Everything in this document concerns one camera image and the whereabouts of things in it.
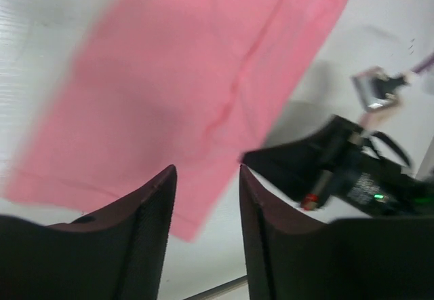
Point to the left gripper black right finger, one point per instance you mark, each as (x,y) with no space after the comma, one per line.
(290,255)

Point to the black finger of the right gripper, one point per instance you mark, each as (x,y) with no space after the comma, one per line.
(293,167)

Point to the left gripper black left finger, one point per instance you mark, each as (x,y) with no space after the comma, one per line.
(116,252)

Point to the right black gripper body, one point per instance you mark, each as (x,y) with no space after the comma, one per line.
(372,173)

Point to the light pink t shirt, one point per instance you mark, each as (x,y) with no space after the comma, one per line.
(193,83)

